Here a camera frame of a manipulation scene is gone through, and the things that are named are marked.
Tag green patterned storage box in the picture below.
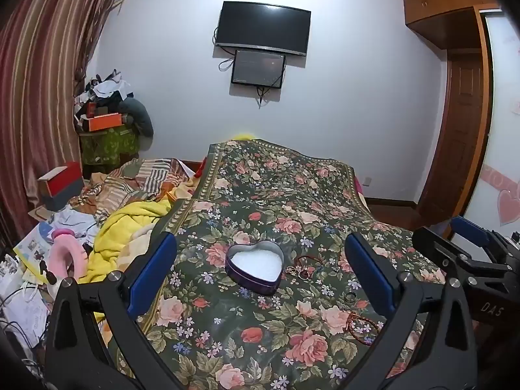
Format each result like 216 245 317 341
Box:
79 126 141 167

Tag yellow blanket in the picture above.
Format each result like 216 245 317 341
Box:
79 199 171 285

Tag white paper bag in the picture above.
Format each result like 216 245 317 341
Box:
0 252 51 348

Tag brown wooden door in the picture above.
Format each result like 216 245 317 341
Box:
416 49 490 220

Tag wooden overhead cabinet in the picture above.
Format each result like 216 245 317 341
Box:
402 0 520 49

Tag pile of clothes and papers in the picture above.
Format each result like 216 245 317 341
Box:
73 71 135 115

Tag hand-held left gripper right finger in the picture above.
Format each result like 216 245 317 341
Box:
337 232 478 390

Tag purple heart-shaped tin box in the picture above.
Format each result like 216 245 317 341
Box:
225 241 284 295

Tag black wall television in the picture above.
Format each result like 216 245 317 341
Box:
214 1 313 56

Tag pink heart sticker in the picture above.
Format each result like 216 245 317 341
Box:
498 189 520 226

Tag striped red curtain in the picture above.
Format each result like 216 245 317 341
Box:
0 0 123 248

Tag striped patchwork quilt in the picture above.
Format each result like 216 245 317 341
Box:
69 158 204 228

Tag red cardboard box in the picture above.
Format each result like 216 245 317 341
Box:
37 162 84 212

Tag red cord bracelet teal beads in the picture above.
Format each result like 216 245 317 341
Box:
293 254 326 279

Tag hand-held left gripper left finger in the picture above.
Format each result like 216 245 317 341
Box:
45 231 183 390

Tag floral bed blanket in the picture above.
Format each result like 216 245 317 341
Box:
108 138 448 390

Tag orange box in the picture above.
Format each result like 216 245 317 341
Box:
81 113 124 133

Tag white wardrobe door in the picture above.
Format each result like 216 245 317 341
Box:
463 8 520 244

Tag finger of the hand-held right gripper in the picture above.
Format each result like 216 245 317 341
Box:
412 227 509 284
449 216 512 261

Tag small black wall monitor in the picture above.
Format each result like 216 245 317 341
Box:
231 49 285 89

